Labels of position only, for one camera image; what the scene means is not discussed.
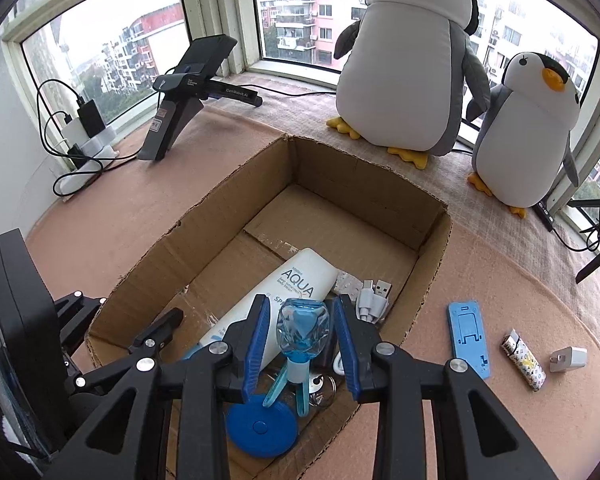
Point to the white window frame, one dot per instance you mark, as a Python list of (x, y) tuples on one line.
[(230, 10)]

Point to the translucent blue clip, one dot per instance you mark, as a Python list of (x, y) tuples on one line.
[(300, 330)]

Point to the white sunscreen tube blue cap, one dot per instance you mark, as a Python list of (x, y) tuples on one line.
[(300, 280)]

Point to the blue folding phone stand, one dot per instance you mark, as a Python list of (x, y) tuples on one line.
[(462, 335)]

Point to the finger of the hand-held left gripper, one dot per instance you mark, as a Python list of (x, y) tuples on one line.
[(75, 310), (155, 332)]

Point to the cardboard box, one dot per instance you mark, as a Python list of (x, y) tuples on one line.
[(330, 200)]

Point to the white power strip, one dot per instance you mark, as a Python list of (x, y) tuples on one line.
[(97, 147)]

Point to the round blue tape measure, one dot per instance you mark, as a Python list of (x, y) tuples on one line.
[(260, 430)]

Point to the large grey penguin plush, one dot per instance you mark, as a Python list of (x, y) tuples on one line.
[(400, 85)]

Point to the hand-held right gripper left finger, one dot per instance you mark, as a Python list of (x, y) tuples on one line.
[(255, 350)]

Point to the white usb wall charger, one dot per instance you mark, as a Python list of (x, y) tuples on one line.
[(570, 359)]

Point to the white plug-in charger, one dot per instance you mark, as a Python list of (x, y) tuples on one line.
[(74, 134)]

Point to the patterned white lighter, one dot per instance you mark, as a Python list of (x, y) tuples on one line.
[(527, 367)]

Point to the pink felt table cover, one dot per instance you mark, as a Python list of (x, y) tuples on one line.
[(555, 410)]

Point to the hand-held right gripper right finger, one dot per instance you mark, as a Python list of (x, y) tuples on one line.
[(347, 350)]

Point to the small grey penguin plush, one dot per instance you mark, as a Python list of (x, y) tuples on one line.
[(520, 150)]

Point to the metal keyring with white fob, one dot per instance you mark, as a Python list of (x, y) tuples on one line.
[(338, 362)]

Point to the black inline remote control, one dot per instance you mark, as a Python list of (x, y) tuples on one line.
[(544, 216)]

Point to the idle dark grey hand-held device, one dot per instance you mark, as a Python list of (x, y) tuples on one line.
[(167, 130)]

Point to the silver pill blister pack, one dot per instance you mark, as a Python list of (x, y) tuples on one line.
[(349, 285)]

